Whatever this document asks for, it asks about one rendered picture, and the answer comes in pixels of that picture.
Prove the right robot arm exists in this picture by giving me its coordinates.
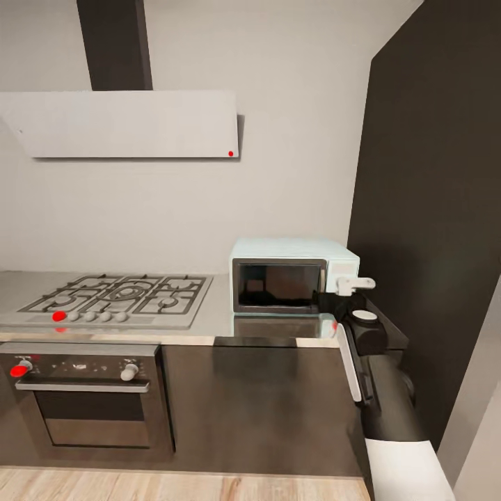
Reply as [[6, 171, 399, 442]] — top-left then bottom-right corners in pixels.
[[312, 277, 457, 501]]

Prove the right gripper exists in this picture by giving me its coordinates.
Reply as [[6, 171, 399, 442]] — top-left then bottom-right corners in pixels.
[[312, 290, 366, 318]]

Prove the microwave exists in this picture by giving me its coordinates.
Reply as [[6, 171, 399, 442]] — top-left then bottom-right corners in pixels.
[[229, 238, 360, 315]]

